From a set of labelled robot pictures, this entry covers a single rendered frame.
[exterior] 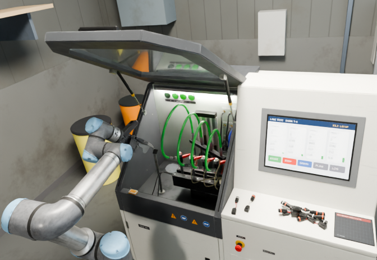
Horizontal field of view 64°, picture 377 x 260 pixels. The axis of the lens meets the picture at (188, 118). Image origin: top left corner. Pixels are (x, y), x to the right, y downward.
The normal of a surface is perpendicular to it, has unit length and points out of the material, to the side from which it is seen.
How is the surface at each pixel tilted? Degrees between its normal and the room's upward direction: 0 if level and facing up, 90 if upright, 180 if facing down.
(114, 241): 8
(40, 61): 90
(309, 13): 90
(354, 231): 0
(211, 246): 90
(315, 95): 76
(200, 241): 90
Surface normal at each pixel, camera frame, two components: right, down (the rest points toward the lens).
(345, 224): -0.11, -0.89
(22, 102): 0.93, 0.07
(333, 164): -0.44, 0.22
